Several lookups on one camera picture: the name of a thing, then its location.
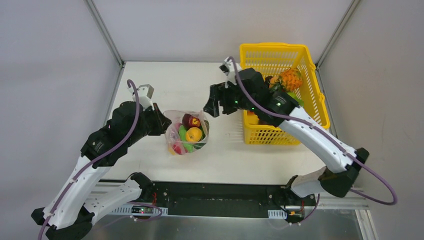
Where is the yellow plastic basket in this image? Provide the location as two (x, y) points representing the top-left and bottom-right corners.
(239, 42), (330, 146)

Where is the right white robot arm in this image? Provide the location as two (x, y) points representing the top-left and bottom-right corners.
(203, 64), (369, 205)

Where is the red toy apple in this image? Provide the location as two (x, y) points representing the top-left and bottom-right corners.
(168, 142), (186, 155)

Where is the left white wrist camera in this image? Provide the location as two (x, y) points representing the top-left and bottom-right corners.
(132, 84), (155, 110)

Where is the green toy bok choy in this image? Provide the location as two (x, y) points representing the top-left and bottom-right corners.
(194, 121), (210, 150)

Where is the purple cable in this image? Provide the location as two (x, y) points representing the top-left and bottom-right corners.
(227, 56), (398, 206)
(37, 79), (141, 240)

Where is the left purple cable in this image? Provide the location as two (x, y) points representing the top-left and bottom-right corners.
(37, 79), (141, 240)

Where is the green toy lime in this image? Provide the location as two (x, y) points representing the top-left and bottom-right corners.
(287, 92), (305, 107)

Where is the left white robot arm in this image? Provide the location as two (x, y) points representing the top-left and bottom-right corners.
(31, 101), (172, 240)

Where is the toy pineapple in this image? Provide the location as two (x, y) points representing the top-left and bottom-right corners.
(269, 68), (303, 92)

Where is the clear pink-dotted zip bag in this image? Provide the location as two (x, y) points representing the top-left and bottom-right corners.
(164, 110), (210, 156)

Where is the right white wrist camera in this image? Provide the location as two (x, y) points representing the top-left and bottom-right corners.
(219, 56), (242, 88)

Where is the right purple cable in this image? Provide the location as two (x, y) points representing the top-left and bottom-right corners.
(227, 56), (398, 206)

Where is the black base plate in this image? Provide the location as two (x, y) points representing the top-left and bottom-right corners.
(112, 180), (317, 220)

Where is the green toy cucumber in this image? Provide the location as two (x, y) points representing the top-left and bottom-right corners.
(178, 125), (195, 153)

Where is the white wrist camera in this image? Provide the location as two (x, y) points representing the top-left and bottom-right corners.
(132, 84), (155, 110)
(219, 56), (242, 88)

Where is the yellow orange toy fruit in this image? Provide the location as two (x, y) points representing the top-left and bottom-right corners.
(186, 127), (202, 143)

